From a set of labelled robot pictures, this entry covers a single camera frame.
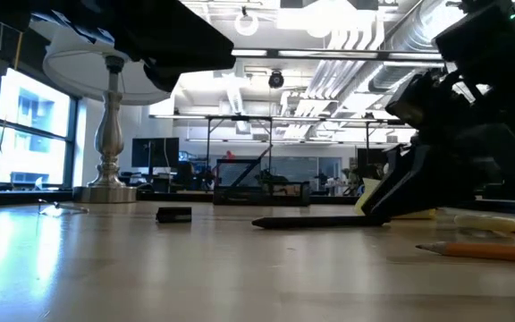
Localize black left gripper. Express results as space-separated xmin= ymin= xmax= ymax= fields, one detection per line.
xmin=0 ymin=0 xmax=236 ymax=93

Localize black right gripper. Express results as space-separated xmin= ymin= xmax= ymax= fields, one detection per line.
xmin=362 ymin=53 xmax=515 ymax=221

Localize yellow sticky note pad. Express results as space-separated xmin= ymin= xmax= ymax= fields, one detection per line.
xmin=354 ymin=177 xmax=437 ymax=220

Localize yellow handled scissors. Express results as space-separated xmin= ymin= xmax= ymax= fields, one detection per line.
xmin=453 ymin=214 xmax=515 ymax=238

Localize black pen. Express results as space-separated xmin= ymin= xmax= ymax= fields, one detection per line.
xmin=251 ymin=216 xmax=391 ymax=230

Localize black binder clip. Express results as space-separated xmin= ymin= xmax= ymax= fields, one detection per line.
xmin=156 ymin=206 xmax=193 ymax=224

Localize black mesh desk organizer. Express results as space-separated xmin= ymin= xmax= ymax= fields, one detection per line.
xmin=212 ymin=158 xmax=311 ymax=208

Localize black computer monitor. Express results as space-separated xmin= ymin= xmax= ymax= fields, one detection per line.
xmin=131 ymin=137 xmax=181 ymax=169

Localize white shade silver table lamp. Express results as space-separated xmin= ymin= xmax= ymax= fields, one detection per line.
xmin=42 ymin=20 xmax=173 ymax=205

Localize large glass window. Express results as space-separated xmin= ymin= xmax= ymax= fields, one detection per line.
xmin=0 ymin=66 xmax=80 ymax=189

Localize white ceiling light panel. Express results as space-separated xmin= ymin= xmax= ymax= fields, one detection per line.
xmin=277 ymin=6 xmax=377 ymax=32

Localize black metal rack frame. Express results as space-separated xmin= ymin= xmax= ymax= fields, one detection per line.
xmin=205 ymin=114 xmax=274 ymax=180
xmin=364 ymin=118 xmax=401 ymax=166

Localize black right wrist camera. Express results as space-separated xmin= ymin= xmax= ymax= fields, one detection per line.
xmin=384 ymin=71 xmax=453 ymax=133

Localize white ring fixture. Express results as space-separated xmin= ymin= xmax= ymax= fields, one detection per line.
xmin=233 ymin=11 xmax=259 ymax=37

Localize silver ventilation duct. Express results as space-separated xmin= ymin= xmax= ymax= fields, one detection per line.
xmin=368 ymin=0 xmax=464 ymax=93

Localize yellow hanging cord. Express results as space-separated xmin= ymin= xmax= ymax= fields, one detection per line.
xmin=13 ymin=30 xmax=24 ymax=71

